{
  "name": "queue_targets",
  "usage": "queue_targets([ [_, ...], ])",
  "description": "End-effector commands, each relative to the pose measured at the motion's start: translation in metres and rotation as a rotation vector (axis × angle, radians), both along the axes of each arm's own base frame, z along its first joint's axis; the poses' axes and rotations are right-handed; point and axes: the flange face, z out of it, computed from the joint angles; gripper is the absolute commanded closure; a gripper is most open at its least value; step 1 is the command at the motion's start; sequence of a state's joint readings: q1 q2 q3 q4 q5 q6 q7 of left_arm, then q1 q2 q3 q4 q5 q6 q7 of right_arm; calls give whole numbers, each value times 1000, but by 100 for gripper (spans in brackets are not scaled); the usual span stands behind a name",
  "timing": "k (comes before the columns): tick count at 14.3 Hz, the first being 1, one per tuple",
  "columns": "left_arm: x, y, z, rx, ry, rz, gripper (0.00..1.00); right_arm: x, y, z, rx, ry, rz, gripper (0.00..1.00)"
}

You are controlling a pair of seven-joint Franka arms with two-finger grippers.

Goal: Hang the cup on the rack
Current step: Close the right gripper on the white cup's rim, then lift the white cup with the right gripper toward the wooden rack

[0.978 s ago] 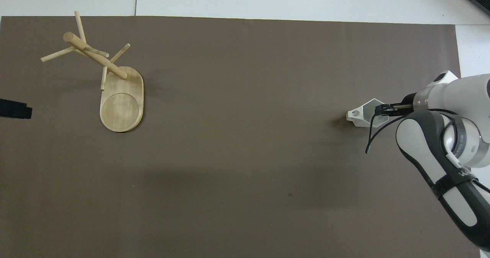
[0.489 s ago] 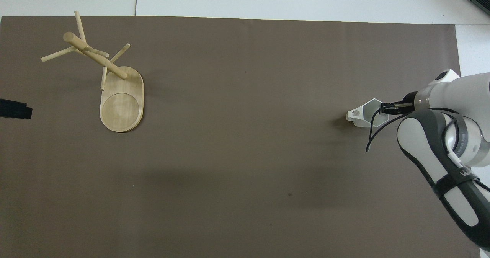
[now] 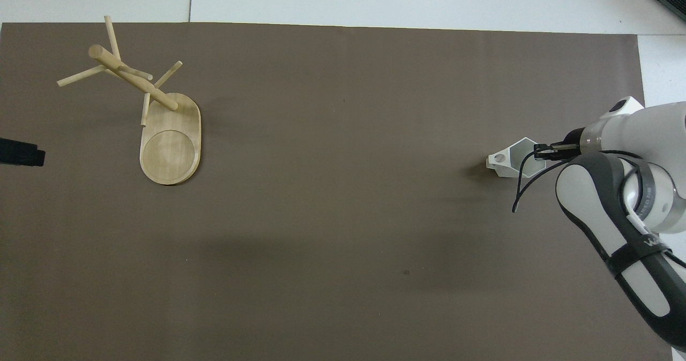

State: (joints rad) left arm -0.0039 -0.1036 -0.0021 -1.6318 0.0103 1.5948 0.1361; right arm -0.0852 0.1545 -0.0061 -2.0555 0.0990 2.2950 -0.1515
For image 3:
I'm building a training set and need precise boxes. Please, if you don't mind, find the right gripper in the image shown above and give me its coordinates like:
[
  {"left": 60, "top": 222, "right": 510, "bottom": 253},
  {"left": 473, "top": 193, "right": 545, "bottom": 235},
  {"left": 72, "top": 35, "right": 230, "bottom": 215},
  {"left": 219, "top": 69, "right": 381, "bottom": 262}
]
[{"left": 551, "top": 127, "right": 586, "bottom": 161}]

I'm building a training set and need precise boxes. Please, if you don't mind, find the white hexagonal cup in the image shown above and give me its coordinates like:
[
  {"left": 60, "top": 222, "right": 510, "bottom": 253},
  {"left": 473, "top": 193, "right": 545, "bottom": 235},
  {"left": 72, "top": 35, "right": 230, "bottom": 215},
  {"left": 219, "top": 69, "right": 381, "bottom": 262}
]
[{"left": 486, "top": 137, "right": 548, "bottom": 179}]

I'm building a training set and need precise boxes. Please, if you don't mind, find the wooden cup rack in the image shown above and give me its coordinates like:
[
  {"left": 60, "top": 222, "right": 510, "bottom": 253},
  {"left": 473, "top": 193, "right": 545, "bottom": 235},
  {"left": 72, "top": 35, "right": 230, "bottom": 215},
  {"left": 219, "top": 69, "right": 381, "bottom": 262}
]
[{"left": 57, "top": 15, "right": 202, "bottom": 185}]

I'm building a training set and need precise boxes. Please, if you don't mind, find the black cable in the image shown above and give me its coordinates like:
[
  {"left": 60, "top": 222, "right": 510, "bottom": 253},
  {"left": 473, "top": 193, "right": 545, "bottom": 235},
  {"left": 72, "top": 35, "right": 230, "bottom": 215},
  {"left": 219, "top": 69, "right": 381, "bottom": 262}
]
[{"left": 512, "top": 151, "right": 570, "bottom": 214}]

